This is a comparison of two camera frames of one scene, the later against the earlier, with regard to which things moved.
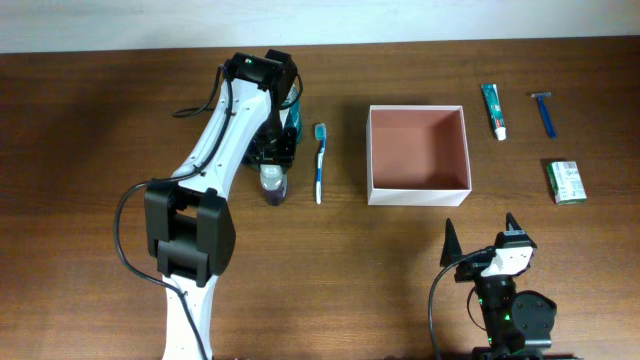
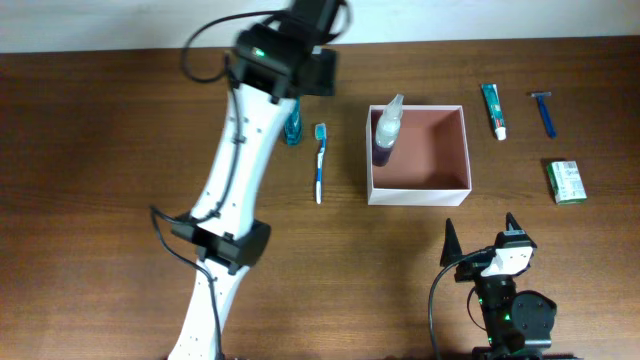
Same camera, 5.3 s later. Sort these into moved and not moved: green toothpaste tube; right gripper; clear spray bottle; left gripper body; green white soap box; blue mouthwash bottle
Moved: left gripper body; clear spray bottle
Not moved: green white soap box; right gripper; blue mouthwash bottle; green toothpaste tube
